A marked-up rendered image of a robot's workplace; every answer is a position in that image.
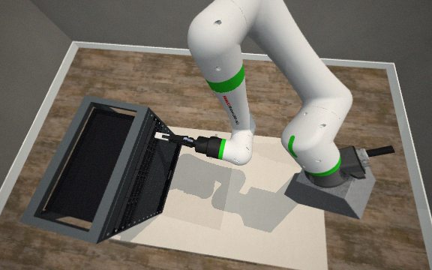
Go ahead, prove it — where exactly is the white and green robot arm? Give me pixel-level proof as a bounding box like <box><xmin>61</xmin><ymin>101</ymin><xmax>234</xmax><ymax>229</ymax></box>
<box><xmin>187</xmin><ymin>0</ymin><xmax>395</xmax><ymax>188</ymax></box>

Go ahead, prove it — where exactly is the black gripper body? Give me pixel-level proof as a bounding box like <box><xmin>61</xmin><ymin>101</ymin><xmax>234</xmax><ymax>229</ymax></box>
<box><xmin>184</xmin><ymin>136</ymin><xmax>209</xmax><ymax>155</ymax></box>

